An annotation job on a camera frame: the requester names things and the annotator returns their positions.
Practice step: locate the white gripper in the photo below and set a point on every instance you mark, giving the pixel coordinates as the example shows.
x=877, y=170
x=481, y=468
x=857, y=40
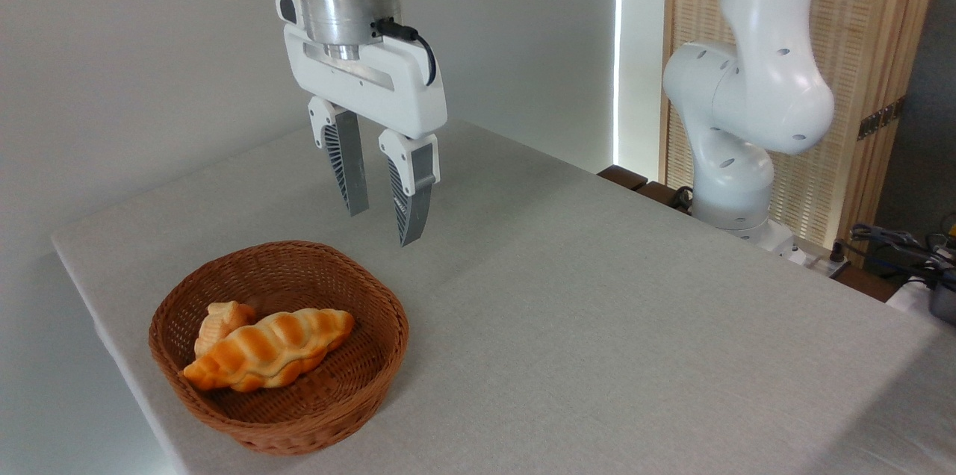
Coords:
x=403, y=98

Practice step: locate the long golden croissant bread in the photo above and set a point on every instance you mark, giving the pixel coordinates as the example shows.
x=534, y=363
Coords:
x=276, y=344

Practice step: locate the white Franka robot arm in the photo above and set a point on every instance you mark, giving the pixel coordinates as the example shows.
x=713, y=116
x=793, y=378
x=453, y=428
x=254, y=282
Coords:
x=754, y=87

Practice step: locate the small round bread roll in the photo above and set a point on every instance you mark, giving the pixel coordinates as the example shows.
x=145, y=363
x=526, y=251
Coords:
x=216, y=322

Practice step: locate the dark brown wooden bench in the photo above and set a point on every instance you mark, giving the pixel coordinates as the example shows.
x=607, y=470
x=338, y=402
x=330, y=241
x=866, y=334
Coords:
x=624, y=176

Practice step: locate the brown wicker basket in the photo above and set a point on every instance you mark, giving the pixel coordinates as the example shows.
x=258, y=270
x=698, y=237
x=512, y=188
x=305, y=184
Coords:
x=314, y=415

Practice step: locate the black screen hinge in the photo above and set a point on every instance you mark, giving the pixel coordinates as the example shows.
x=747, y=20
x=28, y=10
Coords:
x=881, y=118

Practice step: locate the bamboo folding screen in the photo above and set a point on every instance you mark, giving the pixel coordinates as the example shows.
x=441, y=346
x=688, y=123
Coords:
x=859, y=12

